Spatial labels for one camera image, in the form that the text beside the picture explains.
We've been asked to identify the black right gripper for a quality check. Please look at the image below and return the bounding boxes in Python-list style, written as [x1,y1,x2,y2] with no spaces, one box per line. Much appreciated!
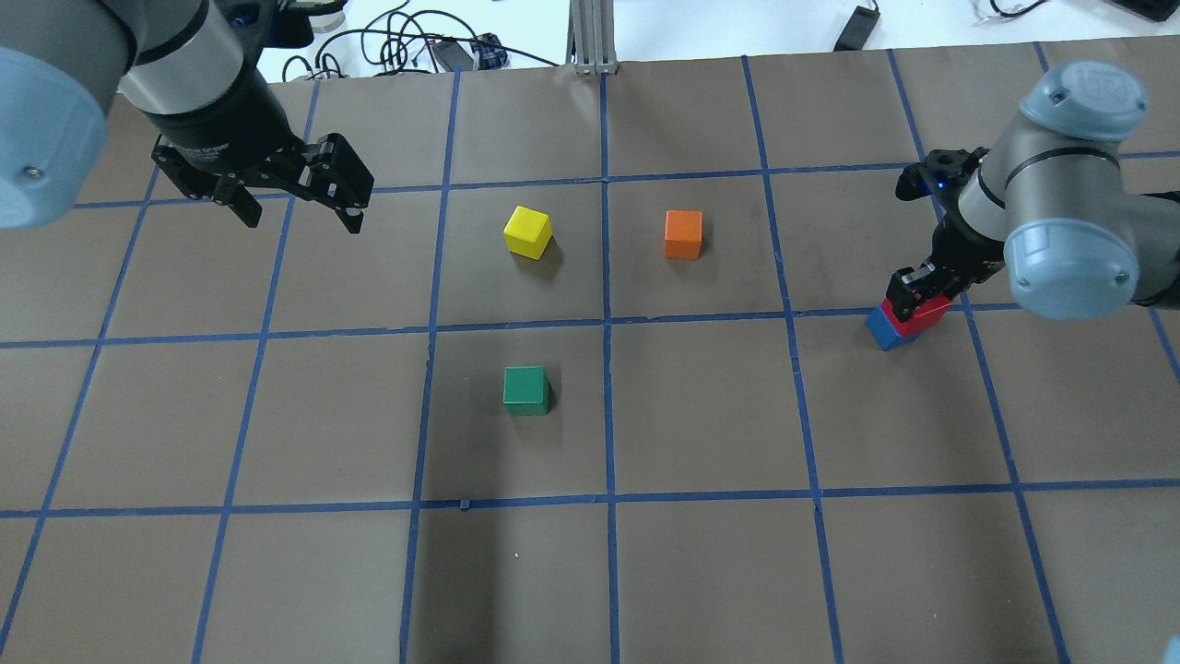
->
[885,216,1007,315]

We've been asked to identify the blue wooden block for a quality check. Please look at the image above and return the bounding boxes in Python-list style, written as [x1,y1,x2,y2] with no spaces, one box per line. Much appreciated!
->
[865,302,924,351]

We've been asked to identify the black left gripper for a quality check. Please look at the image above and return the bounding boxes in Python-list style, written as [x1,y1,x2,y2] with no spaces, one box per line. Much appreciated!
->
[150,101,374,235]

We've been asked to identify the aluminium frame post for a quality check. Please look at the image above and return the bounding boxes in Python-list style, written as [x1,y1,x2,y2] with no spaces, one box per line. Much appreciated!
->
[566,0,620,75]

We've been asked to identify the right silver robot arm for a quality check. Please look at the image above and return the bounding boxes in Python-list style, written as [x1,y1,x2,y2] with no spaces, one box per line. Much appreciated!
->
[880,60,1179,336]

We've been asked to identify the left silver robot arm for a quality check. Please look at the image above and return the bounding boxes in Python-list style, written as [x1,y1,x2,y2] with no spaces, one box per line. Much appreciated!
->
[1,1,374,234]

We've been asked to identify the yellow wooden block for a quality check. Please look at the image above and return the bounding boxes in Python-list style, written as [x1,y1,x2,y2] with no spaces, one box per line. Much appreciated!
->
[502,206,553,261]

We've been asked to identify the black power adapter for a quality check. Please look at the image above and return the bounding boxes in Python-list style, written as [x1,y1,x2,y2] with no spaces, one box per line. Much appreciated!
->
[832,6,880,52]

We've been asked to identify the red wooden block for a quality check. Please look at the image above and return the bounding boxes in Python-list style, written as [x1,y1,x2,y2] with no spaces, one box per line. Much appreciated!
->
[881,295,952,338]

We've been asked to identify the orange wooden block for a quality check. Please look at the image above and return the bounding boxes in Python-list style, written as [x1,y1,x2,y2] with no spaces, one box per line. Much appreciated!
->
[663,209,704,259]

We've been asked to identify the green wooden block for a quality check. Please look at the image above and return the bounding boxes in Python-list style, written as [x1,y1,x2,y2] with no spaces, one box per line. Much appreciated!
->
[502,364,552,418]

